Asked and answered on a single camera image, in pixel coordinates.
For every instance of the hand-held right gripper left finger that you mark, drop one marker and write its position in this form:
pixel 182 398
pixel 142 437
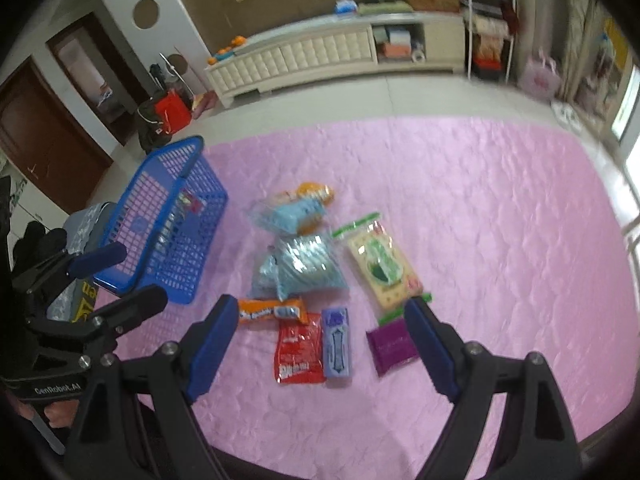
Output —
pixel 214 347

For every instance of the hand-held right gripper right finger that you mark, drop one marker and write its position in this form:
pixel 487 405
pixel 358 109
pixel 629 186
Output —
pixel 431 355

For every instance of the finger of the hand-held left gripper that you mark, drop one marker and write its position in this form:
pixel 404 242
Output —
pixel 97 260
pixel 135 305

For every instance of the purple snack packet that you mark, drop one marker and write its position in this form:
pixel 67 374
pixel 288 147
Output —
pixel 392 347

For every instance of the orange candy bar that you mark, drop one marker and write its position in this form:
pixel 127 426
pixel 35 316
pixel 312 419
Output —
pixel 260 312

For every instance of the blue plastic mesh basket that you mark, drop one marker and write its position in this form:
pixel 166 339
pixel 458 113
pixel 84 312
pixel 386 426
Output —
pixel 172 147

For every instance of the person's left hand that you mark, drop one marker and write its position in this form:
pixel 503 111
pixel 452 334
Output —
pixel 59 414

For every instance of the grey patterned plastic package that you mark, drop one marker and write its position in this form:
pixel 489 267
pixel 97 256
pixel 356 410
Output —
pixel 85 220

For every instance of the red snack packet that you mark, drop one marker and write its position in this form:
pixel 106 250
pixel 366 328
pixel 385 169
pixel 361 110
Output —
pixel 300 347

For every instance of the small silver blue snack bag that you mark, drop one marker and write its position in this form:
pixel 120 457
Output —
pixel 262 275

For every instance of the lavender blue gum box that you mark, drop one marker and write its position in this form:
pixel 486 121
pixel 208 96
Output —
pixel 337 345

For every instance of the cream green zip bag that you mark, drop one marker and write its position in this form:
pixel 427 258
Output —
pixel 382 270

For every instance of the large silver blue snack bag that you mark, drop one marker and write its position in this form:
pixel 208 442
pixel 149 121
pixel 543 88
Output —
pixel 307 262

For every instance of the brown wooden door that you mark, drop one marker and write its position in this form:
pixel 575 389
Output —
pixel 45 145

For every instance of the black bag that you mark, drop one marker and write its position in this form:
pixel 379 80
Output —
pixel 150 127

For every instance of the light blue snack bag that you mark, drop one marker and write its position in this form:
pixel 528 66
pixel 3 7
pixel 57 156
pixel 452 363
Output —
pixel 290 216

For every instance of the red shopping bag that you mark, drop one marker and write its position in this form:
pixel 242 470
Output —
pixel 172 112

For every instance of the orange flat snack pouch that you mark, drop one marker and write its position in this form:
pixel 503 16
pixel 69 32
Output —
pixel 316 191

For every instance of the cluster of oranges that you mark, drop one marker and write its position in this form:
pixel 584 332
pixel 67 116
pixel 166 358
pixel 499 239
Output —
pixel 225 52

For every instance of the white padded low cabinet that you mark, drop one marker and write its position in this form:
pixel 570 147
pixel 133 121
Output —
pixel 300 55

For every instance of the pink white gift bag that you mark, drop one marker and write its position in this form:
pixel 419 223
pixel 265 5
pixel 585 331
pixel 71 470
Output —
pixel 537 77

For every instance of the white paper roll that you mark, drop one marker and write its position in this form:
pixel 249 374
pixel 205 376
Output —
pixel 418 56

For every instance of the orange box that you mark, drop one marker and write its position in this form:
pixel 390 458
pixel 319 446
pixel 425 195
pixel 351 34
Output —
pixel 396 51

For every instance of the white metal shelf rack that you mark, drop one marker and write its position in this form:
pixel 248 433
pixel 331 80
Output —
pixel 492 20

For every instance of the green folded cloth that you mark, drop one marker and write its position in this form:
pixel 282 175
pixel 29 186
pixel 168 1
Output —
pixel 385 8

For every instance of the blue tissue box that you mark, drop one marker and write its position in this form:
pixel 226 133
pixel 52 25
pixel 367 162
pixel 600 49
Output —
pixel 345 6

